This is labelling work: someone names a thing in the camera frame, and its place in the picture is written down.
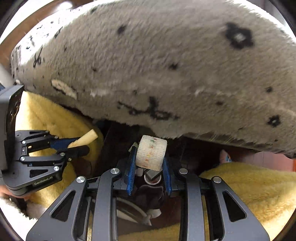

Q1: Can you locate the cream small tube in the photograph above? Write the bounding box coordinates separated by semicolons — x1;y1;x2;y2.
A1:
68;129;98;148

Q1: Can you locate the person left hand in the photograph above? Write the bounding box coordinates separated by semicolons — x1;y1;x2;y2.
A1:
0;185;31;201

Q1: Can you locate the grey patterned fleece bed blanket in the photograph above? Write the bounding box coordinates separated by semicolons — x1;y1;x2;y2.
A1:
11;1;295;158

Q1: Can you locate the white bandage roll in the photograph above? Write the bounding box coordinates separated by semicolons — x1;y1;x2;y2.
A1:
135;135;167;171

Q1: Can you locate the black trash bag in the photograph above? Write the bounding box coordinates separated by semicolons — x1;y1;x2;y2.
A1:
76;120;223;233

